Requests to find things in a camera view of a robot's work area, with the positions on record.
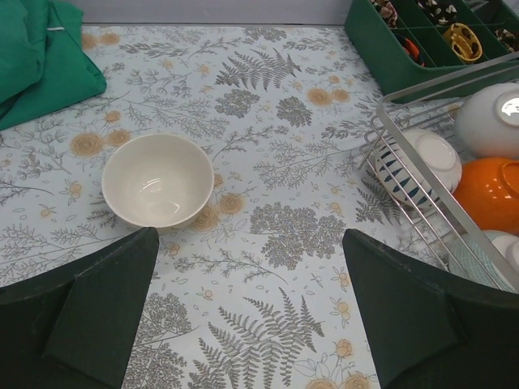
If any yellow black hair tie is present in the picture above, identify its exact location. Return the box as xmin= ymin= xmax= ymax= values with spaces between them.
xmin=442 ymin=23 xmax=483 ymax=63

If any pale green ribbed bowl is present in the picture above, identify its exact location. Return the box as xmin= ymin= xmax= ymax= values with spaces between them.
xmin=448 ymin=230 xmax=518 ymax=293

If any dark patterned scrunchie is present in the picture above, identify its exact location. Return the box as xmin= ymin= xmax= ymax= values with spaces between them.
xmin=494 ymin=28 xmax=519 ymax=53

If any orange bowl black inside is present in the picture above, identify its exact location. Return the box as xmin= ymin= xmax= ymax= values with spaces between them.
xmin=453 ymin=157 xmax=519 ymax=235

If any orange black hair tie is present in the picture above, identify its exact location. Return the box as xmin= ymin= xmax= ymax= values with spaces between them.
xmin=395 ymin=34 xmax=427 ymax=68

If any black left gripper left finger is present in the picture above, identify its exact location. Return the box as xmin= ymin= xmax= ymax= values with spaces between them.
xmin=1 ymin=228 xmax=159 ymax=388

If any green folded cloth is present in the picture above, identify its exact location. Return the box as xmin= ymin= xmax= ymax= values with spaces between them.
xmin=1 ymin=1 xmax=107 ymax=130

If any metal wire dish rack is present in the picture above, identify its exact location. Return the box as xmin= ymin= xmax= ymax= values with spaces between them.
xmin=364 ymin=53 xmax=518 ymax=290

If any white bowl blue leaf pattern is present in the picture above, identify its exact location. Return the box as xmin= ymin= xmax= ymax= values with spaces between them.
xmin=375 ymin=128 xmax=463 ymax=209

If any white plain bowl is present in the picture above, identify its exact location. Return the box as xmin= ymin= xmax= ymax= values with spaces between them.
xmin=454 ymin=83 xmax=519 ymax=160

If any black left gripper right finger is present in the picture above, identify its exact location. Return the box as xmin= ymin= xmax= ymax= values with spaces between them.
xmin=342 ymin=229 xmax=518 ymax=388

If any pink black scrunchie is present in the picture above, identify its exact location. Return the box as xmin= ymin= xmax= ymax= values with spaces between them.
xmin=370 ymin=0 xmax=405 ymax=29

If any floral patterned table mat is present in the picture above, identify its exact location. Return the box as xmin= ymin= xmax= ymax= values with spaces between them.
xmin=0 ymin=24 xmax=519 ymax=389

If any cream plain bowl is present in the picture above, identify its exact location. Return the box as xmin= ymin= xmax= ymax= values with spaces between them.
xmin=101 ymin=133 xmax=214 ymax=229

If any green compartment organizer tray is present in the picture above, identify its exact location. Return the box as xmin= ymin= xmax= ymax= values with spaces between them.
xmin=345 ymin=1 xmax=518 ymax=103

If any black white scrunchie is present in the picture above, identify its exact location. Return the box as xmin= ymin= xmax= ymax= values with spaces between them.
xmin=416 ymin=0 xmax=457 ymax=26

